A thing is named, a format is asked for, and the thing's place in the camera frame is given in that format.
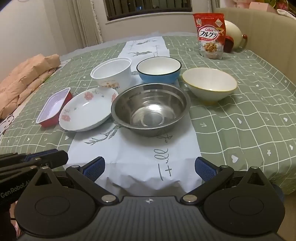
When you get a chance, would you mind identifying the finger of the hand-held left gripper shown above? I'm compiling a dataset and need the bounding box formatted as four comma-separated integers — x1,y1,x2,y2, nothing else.
0,162,47,180
0,150,69,166

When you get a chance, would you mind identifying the stainless steel bowl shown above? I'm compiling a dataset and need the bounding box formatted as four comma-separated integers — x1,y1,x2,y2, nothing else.
111,83,191,137

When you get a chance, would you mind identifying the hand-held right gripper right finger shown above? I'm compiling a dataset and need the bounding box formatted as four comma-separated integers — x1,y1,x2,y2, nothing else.
180,157,269,205

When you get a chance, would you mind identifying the blue enamel bowl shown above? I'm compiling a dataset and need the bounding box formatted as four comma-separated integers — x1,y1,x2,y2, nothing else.
136,57,182,84

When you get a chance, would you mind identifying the cream round plush toy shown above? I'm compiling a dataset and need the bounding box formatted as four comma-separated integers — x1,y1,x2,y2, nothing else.
223,20,248,53

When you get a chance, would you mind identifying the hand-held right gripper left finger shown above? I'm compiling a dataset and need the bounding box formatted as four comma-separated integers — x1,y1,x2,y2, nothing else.
35,157,117,205

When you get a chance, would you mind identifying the beige padded headboard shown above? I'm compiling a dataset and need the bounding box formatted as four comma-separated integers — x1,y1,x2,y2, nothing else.
211,7,296,77

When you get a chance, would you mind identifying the green checked bedsheet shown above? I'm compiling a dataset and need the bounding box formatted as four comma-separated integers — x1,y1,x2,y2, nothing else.
0,35,296,195

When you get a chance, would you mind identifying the peach quilt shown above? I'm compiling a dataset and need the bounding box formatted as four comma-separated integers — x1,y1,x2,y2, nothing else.
0,54,61,119

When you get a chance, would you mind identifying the white plastic bowl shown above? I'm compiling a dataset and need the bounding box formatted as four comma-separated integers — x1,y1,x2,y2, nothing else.
90,57,132,90

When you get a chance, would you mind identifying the white floral plate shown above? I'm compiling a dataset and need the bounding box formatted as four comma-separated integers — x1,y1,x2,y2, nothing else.
58,88,119,132

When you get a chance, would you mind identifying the pink plush toy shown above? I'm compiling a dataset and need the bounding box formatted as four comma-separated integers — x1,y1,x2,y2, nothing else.
233,0,251,8

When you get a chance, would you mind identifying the pink box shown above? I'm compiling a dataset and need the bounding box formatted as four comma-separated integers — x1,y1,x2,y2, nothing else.
250,2,274,12

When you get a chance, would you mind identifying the red foil tray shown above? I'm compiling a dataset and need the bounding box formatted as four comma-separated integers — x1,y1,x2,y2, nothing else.
36,88,73,128

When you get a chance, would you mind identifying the white deer print table runner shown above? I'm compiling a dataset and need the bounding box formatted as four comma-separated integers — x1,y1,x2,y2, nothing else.
67,36,201,193

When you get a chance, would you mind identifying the white cartoon print cloth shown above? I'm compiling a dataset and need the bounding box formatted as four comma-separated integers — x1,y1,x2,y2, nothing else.
0,109,15,144

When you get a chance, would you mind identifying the white pleated curtain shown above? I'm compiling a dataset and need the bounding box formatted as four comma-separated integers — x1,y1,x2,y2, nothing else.
62,0,103,48

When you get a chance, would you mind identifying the barred window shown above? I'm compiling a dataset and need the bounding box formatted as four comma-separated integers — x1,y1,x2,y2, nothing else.
105,0,193,22

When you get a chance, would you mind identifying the red cereal bag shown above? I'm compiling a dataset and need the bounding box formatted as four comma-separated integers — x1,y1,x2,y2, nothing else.
193,13,226,60

